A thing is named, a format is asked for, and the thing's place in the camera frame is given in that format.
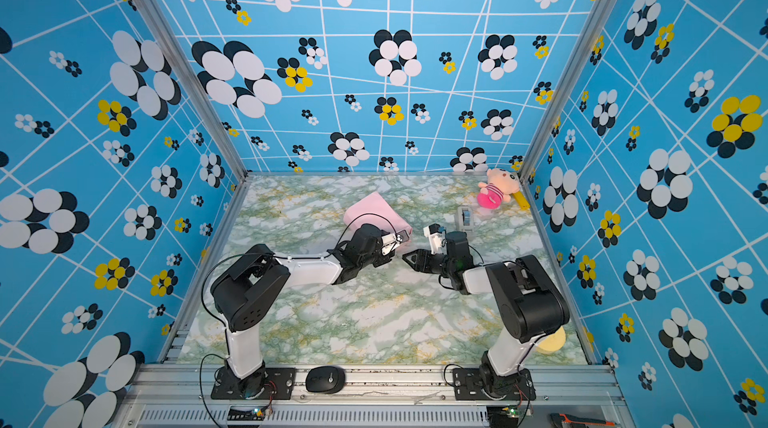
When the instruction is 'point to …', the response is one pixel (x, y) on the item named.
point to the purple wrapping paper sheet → (375, 204)
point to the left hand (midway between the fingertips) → (391, 236)
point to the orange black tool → (558, 420)
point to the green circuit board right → (511, 411)
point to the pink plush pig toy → (502, 184)
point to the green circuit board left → (241, 415)
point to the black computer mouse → (325, 379)
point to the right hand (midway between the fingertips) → (410, 258)
